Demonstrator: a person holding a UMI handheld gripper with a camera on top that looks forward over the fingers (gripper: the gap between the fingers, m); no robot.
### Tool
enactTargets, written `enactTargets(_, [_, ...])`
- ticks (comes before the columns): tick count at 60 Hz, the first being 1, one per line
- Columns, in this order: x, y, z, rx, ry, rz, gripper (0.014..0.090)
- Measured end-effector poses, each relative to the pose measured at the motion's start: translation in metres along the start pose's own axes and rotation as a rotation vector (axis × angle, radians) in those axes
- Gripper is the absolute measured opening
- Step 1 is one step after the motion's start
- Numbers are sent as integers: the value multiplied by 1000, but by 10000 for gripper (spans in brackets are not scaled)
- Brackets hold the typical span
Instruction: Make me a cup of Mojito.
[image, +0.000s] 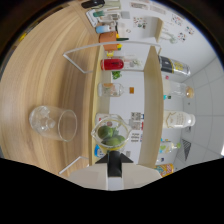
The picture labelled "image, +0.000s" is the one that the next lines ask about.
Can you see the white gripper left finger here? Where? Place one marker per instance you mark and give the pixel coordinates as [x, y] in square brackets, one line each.
[91, 176]

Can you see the long wooden wall shelf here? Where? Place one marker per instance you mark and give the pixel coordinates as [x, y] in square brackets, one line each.
[159, 30]

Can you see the black bag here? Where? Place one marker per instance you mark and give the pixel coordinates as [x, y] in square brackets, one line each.
[93, 3]

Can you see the white vase with flowers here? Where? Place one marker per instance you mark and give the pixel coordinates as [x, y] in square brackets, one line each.
[170, 37]

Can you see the clear bottle with orange cap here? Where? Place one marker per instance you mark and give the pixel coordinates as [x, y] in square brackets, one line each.
[110, 90]

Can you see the green lime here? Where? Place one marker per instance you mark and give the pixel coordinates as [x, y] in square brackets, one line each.
[105, 131]
[116, 140]

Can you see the blue white plastic bottle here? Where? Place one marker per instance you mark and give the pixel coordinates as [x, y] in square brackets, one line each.
[102, 29]

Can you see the red liquid glass bottle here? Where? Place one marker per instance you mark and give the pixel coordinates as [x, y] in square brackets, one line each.
[111, 64]

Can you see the glass measuring cup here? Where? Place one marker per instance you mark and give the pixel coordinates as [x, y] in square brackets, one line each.
[126, 128]

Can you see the clear bottle with green cap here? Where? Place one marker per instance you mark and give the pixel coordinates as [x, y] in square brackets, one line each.
[168, 146]

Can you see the clear drinking glass with ice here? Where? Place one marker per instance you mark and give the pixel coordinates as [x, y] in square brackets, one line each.
[50, 123]

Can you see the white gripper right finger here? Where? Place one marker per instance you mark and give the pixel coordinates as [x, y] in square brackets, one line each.
[140, 175]

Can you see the two-tier wooden shelf rack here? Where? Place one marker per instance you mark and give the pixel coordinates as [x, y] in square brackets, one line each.
[153, 100]

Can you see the white tray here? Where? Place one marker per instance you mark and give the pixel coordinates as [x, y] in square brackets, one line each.
[91, 18]

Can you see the clear jar with cork lid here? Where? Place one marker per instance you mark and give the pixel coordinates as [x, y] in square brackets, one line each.
[178, 90]

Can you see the green potted plant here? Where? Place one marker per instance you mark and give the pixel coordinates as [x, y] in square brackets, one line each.
[116, 75]

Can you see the small green cup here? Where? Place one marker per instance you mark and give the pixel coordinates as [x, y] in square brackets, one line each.
[98, 14]

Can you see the ceiling air vent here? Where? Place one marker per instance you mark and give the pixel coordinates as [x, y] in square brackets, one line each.
[187, 150]

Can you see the small teal liquid bottle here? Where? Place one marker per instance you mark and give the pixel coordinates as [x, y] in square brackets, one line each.
[166, 97]

